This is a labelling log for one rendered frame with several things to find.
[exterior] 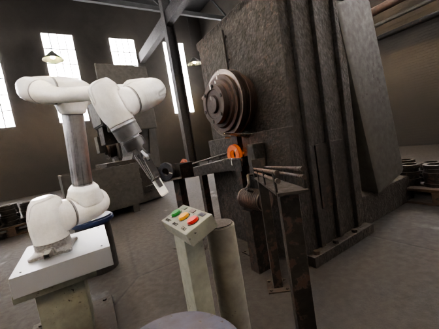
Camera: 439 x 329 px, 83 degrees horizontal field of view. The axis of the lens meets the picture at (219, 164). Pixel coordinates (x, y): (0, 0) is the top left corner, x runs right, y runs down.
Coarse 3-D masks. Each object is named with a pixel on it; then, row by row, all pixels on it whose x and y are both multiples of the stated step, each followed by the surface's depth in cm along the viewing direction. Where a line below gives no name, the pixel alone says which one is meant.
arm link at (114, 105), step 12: (96, 84) 78; (108, 84) 79; (96, 96) 78; (108, 96) 78; (120, 96) 80; (132, 96) 84; (96, 108) 80; (108, 108) 79; (120, 108) 80; (132, 108) 84; (108, 120) 80; (120, 120) 81
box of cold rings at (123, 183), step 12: (96, 168) 417; (108, 168) 354; (120, 168) 363; (132, 168) 373; (60, 180) 344; (96, 180) 344; (108, 180) 354; (120, 180) 363; (132, 180) 373; (108, 192) 353; (120, 192) 363; (132, 192) 373; (120, 204) 362; (132, 204) 372
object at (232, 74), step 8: (216, 72) 178; (224, 72) 170; (232, 72) 163; (240, 80) 162; (240, 88) 158; (240, 96) 160; (248, 96) 162; (240, 104) 161; (248, 104) 163; (240, 112) 163; (248, 112) 165; (240, 120) 164; (240, 128) 173
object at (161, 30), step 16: (160, 0) 817; (176, 0) 734; (176, 16) 784; (160, 32) 876; (144, 48) 1042; (176, 48) 848; (176, 64) 850; (176, 80) 850; (176, 96) 848; (192, 144) 879; (192, 160) 878
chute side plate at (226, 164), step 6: (222, 162) 193; (228, 162) 185; (234, 162) 179; (240, 162) 172; (198, 168) 231; (204, 168) 220; (210, 168) 210; (216, 168) 202; (222, 168) 194; (228, 168) 187; (234, 168) 180; (240, 168) 174; (198, 174) 233; (204, 174) 222
